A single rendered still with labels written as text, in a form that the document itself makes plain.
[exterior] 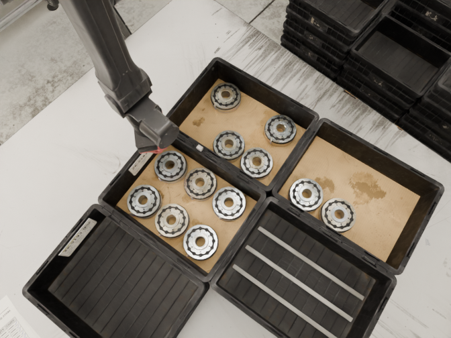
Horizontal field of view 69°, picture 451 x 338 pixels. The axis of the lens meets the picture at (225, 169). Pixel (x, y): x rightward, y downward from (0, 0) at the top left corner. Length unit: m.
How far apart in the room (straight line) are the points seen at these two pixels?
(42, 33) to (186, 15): 1.43
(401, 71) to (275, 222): 1.20
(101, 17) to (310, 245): 0.82
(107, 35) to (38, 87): 2.06
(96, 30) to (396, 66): 1.68
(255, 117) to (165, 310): 0.67
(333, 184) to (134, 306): 0.70
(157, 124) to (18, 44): 2.23
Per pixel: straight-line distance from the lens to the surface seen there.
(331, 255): 1.06
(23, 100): 2.54
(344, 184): 1.11
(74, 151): 1.37
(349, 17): 1.94
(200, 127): 1.13
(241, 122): 1.14
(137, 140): 0.79
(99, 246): 1.10
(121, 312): 1.07
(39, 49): 2.72
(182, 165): 1.06
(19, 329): 1.34
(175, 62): 1.45
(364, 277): 1.08
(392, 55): 2.01
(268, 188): 0.95
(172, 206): 1.03
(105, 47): 0.52
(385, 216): 1.13
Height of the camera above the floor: 1.85
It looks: 71 degrees down
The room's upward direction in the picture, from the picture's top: 5 degrees counter-clockwise
